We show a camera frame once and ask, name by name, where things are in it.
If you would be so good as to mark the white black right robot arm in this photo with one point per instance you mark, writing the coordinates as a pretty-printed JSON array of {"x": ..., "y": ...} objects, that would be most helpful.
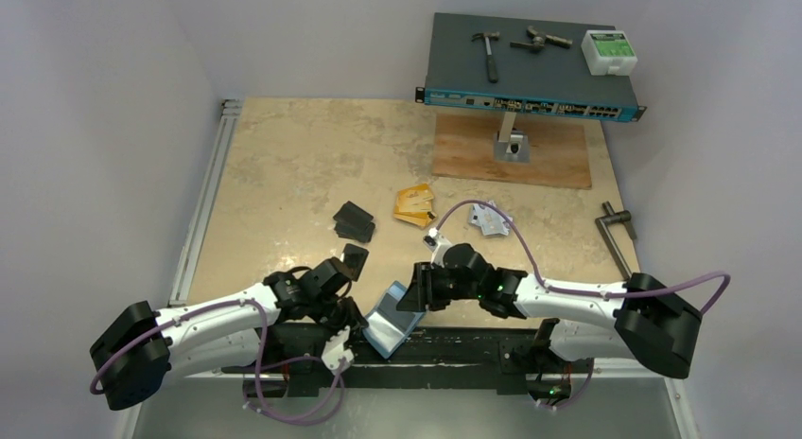
[{"x": 621, "y": 320}]

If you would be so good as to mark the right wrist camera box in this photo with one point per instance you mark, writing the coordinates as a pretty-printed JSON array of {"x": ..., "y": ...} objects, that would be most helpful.
[{"x": 435, "y": 241}]

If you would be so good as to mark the white green electrical box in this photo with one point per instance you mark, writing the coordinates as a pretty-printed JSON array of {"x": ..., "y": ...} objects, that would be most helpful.
[{"x": 608, "y": 53}]

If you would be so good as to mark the metal stand post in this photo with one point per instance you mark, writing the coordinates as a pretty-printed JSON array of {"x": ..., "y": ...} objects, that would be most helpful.
[{"x": 511, "y": 145}]

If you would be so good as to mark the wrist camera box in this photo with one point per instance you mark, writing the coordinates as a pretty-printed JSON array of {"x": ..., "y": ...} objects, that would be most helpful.
[
  {"x": 337, "y": 357},
  {"x": 435, "y": 241}
]

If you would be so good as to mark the dark metal clamp tool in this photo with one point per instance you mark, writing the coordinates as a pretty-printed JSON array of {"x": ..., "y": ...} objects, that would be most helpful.
[{"x": 540, "y": 39}]

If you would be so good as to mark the plywood board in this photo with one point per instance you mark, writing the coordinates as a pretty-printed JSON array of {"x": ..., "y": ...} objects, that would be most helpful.
[{"x": 464, "y": 148}]

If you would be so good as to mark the orange credit card stack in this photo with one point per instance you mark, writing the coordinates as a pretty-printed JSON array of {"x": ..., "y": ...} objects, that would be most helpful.
[{"x": 414, "y": 205}]

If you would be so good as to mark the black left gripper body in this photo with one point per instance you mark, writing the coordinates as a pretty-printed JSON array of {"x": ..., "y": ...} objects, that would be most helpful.
[{"x": 336, "y": 314}]

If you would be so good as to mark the aluminium frame rail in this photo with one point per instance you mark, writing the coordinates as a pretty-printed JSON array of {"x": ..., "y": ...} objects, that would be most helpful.
[{"x": 294, "y": 162}]

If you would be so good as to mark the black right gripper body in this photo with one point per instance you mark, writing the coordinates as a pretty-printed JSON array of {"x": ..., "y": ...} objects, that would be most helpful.
[{"x": 427, "y": 286}]

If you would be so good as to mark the blue network switch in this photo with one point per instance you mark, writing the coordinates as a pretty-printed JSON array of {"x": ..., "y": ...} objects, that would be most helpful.
[{"x": 555, "y": 81}]

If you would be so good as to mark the blue leather card holder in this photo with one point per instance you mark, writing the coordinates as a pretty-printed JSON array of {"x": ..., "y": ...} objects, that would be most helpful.
[{"x": 388, "y": 328}]

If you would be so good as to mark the small grey hammer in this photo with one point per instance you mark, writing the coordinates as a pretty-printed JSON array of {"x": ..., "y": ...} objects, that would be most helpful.
[{"x": 490, "y": 61}]

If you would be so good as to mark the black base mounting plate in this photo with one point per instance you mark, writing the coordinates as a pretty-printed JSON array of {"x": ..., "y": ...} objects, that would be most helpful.
[{"x": 509, "y": 361}]

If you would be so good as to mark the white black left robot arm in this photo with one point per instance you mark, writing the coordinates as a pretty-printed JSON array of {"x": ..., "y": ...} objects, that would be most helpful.
[{"x": 143, "y": 347}]

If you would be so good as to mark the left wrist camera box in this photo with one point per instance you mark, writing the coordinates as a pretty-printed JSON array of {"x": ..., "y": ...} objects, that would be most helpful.
[{"x": 337, "y": 357}]

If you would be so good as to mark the grey metal crank handle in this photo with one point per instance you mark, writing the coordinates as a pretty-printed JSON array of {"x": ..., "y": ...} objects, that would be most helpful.
[{"x": 604, "y": 223}]

